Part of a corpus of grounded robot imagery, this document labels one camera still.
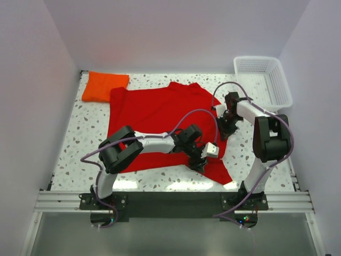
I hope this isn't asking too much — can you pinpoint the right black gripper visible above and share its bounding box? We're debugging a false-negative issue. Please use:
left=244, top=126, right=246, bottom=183
left=214, top=114, right=241, bottom=141

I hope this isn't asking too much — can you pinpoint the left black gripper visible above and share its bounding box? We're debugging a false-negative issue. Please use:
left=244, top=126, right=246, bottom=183
left=183, top=141, right=208, bottom=174

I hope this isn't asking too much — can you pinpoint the red t shirt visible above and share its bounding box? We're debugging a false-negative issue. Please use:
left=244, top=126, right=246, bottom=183
left=108, top=82, right=232, bottom=185

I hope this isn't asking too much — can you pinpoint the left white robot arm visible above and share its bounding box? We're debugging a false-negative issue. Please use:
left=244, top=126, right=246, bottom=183
left=90, top=124, right=208, bottom=209

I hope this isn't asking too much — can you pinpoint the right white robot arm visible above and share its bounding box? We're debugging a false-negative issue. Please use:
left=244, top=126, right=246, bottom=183
left=212, top=92, right=294, bottom=210

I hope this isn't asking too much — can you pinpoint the white plastic basket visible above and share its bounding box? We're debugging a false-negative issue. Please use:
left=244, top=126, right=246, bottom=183
left=233, top=56, right=293, bottom=111

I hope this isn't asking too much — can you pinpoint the folded orange t shirt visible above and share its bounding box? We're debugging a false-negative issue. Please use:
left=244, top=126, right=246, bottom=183
left=82, top=71, right=129, bottom=103

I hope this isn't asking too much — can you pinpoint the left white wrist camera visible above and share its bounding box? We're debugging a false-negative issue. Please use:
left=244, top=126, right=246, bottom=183
left=201, top=142, right=220, bottom=158

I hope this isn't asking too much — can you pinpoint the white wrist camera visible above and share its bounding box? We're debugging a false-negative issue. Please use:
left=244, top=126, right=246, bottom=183
left=211, top=104, right=227, bottom=118
left=201, top=142, right=220, bottom=158

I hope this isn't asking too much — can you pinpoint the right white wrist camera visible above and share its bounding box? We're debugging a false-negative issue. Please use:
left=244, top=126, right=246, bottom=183
left=211, top=104, right=227, bottom=118

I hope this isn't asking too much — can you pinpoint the aluminium rail frame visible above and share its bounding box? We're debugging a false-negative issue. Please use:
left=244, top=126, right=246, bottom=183
left=22, top=191, right=327, bottom=255

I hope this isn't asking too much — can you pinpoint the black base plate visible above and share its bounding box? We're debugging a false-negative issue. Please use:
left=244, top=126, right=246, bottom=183
left=79, top=190, right=269, bottom=223

